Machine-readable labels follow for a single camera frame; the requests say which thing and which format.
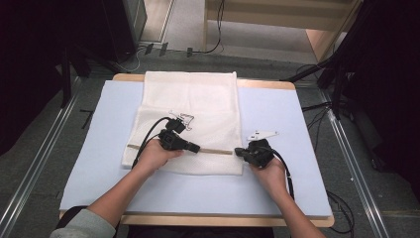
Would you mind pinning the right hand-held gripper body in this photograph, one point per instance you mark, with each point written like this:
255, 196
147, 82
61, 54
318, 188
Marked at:
259, 152

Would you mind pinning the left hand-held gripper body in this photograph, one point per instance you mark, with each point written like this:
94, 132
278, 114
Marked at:
170, 140

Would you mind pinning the white towel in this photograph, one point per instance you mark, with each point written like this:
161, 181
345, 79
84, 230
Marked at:
198, 95

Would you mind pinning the person's left hand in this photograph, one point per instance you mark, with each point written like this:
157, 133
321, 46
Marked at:
153, 157

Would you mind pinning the person's right hand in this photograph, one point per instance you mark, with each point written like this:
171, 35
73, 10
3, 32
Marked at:
272, 175

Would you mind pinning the light blue table mat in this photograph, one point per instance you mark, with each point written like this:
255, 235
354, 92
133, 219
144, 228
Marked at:
99, 148

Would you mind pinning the black metal stand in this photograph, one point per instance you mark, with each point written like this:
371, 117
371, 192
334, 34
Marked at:
336, 86
66, 79

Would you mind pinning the grey sleeve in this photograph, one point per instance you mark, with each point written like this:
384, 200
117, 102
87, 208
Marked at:
85, 226

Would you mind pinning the black cabinet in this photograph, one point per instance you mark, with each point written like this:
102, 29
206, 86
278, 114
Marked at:
122, 26

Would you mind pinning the wooden shelf unit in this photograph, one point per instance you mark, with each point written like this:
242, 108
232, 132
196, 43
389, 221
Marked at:
264, 13

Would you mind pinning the metal floor rail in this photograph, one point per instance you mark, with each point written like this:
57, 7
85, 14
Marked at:
356, 172
36, 165

